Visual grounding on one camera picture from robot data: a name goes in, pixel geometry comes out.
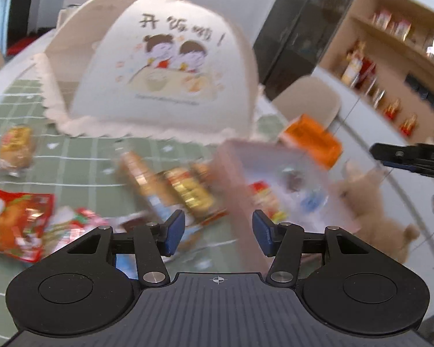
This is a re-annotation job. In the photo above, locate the red gold figurine left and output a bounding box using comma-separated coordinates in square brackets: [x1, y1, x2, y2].
[383, 98, 401, 121]

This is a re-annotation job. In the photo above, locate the brown plush teddy bear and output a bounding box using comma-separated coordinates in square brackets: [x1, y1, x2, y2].
[335, 161, 420, 264]

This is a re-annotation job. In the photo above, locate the red gold figurine right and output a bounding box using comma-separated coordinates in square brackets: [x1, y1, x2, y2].
[399, 114, 418, 137]

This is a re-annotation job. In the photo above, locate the orange bag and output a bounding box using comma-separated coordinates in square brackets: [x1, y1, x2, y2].
[278, 115, 343, 170]

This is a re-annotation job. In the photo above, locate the round pastry clear wrapper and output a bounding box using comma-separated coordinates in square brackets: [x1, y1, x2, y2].
[0, 125, 36, 178]

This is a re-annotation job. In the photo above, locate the yellow cookie red packet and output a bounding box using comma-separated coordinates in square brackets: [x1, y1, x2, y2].
[161, 167, 227, 224]

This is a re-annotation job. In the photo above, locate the red chicken leg snack pouch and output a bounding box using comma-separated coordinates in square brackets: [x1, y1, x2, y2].
[42, 206, 109, 258]

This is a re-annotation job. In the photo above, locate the dark glass cabinet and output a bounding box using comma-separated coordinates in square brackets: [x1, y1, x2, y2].
[254, 0, 352, 100]

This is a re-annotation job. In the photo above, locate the wooden wall shelf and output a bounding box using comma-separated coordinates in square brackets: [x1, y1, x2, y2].
[319, 0, 434, 143]

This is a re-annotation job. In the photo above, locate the red wangzai snack bag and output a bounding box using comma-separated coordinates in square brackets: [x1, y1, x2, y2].
[0, 190, 54, 263]

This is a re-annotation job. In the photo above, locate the pink cardboard gift box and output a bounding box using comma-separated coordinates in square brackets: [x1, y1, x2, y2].
[211, 139, 359, 273]

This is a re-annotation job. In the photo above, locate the white cartoon food cover tent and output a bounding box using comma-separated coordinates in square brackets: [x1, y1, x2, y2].
[33, 0, 259, 143]

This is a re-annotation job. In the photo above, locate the brown jelly snack clear packet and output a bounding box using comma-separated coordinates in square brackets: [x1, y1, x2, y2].
[115, 210, 203, 262]

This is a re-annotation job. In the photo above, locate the red gold figurine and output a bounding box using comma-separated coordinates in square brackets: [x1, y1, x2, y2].
[399, 114, 418, 137]
[383, 98, 401, 121]

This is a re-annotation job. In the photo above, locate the beige chair right back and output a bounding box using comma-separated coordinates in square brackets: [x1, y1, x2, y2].
[272, 76, 342, 128]

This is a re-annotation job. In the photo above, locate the long bread stick clear pack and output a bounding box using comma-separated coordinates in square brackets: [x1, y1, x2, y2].
[113, 140, 180, 223]

